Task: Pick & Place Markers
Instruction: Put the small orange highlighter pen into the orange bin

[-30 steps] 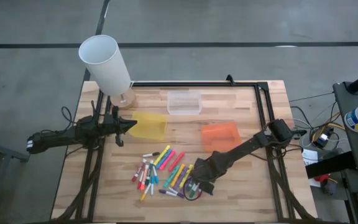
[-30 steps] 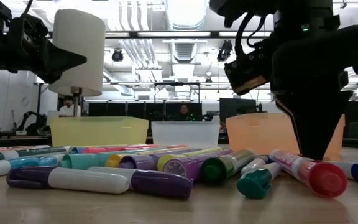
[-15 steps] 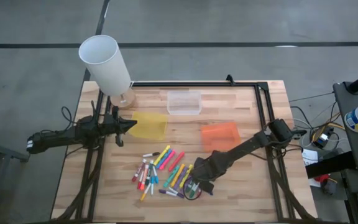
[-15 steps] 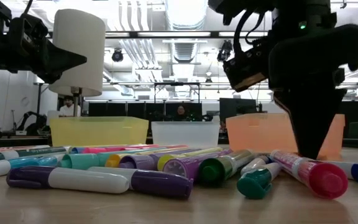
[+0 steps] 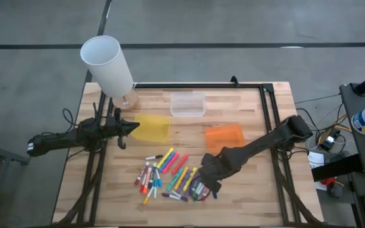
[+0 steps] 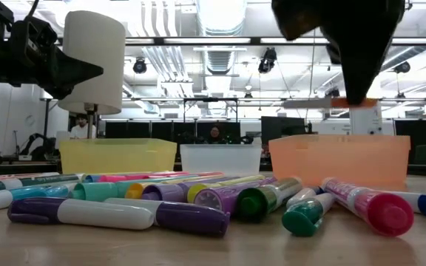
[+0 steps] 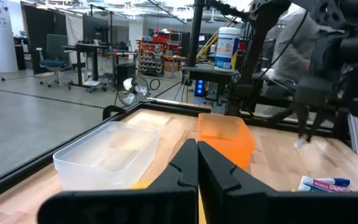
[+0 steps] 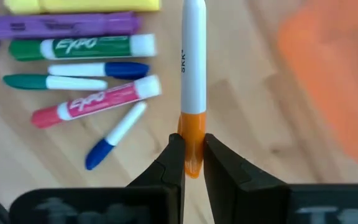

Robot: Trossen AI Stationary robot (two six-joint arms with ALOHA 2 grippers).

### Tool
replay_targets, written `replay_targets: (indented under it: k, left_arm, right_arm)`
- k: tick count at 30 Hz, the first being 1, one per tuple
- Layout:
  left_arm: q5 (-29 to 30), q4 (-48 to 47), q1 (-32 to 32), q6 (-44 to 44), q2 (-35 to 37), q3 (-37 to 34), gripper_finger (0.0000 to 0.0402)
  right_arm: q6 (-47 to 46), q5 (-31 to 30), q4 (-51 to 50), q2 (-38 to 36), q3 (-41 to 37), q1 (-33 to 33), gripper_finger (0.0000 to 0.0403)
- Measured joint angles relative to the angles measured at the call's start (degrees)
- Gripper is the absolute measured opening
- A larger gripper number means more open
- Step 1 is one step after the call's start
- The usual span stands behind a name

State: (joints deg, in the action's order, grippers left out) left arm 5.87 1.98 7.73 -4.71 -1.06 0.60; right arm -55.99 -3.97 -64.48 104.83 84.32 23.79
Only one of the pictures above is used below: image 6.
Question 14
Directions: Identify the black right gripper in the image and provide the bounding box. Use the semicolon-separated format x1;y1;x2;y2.
271;0;408;105

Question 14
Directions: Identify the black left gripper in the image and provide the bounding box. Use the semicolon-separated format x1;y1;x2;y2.
7;15;105;100

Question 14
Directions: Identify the pink highlighter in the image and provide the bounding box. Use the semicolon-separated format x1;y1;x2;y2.
98;171;190;183

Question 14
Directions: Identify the teal highlighter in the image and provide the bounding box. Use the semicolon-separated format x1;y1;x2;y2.
71;178;169;203

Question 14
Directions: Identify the white marker cyan cap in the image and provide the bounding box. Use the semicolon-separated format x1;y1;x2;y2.
9;183;78;202

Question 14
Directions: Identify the orange-yellow highlighter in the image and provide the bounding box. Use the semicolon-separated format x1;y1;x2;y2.
125;177;199;200

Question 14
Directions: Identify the magenta Expo marker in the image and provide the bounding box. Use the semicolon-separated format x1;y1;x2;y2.
320;177;416;238

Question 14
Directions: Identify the yellow highlighter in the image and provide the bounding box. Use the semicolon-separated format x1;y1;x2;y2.
186;174;266;204

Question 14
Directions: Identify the white lamp wooden base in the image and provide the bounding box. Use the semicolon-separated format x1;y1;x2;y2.
57;10;126;140

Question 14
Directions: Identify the white box device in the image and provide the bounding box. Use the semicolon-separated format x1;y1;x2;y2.
348;101;383;136

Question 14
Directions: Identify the person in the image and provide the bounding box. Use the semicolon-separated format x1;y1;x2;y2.
70;113;98;140
206;125;226;145

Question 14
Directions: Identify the orange plastic bin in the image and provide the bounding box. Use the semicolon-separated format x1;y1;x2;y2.
268;134;412;190

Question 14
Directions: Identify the yellow plastic bin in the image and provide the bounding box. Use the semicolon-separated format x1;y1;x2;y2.
59;138;178;175

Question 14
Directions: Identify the black monitor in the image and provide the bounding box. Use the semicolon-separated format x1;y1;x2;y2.
260;116;306;146

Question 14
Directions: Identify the clear plastic bin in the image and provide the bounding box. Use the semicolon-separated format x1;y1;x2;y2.
180;143;263;175

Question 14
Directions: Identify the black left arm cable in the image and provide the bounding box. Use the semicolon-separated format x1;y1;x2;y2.
27;0;41;20

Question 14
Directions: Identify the silver ventilation duct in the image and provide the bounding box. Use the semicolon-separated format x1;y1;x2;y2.
196;0;248;75

